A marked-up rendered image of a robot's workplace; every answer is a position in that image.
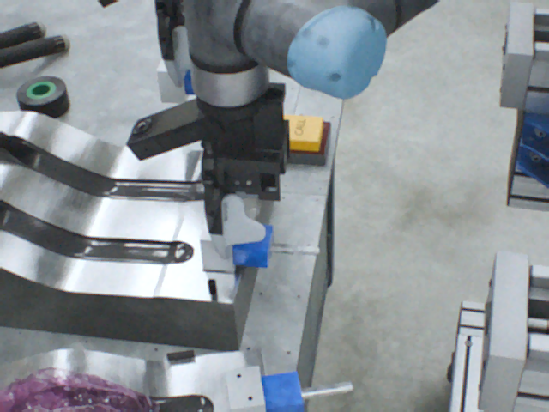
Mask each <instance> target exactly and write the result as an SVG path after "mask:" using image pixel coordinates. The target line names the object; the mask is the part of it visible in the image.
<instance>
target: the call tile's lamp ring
mask: <svg viewBox="0 0 549 412"><path fill-rule="evenodd" d="M323 124H325V129H324V133H323V142H322V147H321V151H320V152H313V151H301V150H290V154H299V155H322V156H324V155H325V150H326V145H327V141H328V135H329V127H330V122H323Z"/></svg>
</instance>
